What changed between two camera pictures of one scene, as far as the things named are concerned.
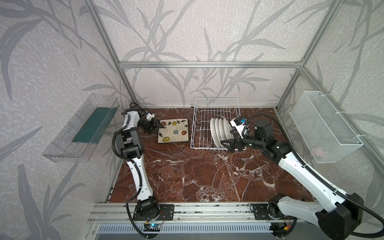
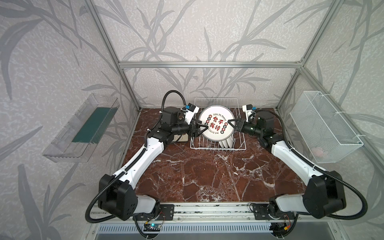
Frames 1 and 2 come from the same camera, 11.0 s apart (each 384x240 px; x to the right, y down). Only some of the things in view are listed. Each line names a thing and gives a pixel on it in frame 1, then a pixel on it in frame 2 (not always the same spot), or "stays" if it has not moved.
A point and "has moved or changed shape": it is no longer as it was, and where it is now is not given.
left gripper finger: (156, 129) -> (200, 131)
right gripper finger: (228, 145) -> (238, 128)
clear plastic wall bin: (80, 140) stays
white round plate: (212, 124) has moved or changed shape
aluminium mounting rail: (234, 212) stays
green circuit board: (152, 227) stays
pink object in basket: (318, 151) stays
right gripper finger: (230, 140) -> (238, 123)
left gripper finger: (158, 125) -> (199, 124)
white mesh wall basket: (328, 137) stays
